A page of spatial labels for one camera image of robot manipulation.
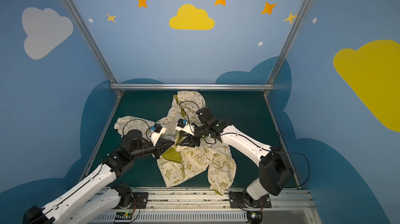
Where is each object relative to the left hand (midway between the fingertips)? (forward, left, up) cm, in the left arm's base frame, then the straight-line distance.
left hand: (173, 140), depth 74 cm
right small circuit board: (-28, -40, -23) cm, 54 cm away
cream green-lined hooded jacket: (-7, -1, -16) cm, 17 cm away
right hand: (+3, -5, -1) cm, 5 cm away
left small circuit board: (-28, +23, -22) cm, 43 cm away
